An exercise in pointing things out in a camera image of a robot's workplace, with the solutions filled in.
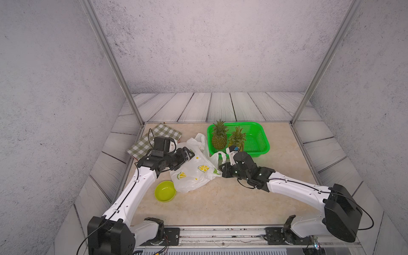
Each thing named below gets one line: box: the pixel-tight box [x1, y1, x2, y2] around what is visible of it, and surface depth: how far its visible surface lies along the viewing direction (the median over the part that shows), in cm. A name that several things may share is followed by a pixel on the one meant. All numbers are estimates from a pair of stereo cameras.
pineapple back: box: [211, 118, 229, 151], surface depth 97 cm
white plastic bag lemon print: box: [170, 132, 227, 193], surface depth 84 cm
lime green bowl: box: [154, 180, 177, 203], surface depth 87 cm
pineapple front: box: [228, 126, 247, 152], surface depth 91 cm
